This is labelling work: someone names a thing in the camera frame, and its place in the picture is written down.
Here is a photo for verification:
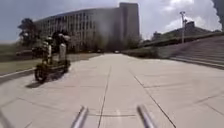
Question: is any pale concrete slab plaza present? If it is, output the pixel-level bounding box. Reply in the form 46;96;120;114
0;53;224;128

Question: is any tall grey building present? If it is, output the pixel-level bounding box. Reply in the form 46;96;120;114
33;2;141;53

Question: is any robot's own part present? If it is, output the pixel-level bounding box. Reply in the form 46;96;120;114
70;105;90;128
136;104;156;128

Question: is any small wheeled vehicle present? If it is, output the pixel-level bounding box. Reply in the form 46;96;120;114
33;30;72;84

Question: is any lamp pole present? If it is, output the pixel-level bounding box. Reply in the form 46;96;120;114
179;10;188;44

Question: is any low dark building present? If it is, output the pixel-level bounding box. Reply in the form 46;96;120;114
151;21;214;43

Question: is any grey-brown sloped embankment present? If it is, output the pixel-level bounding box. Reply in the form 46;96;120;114
121;34;224;70

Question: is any group of trees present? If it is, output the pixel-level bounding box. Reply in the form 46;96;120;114
17;18;43;48

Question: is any dark raised kerb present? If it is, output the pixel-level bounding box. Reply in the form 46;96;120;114
0;67;37;84

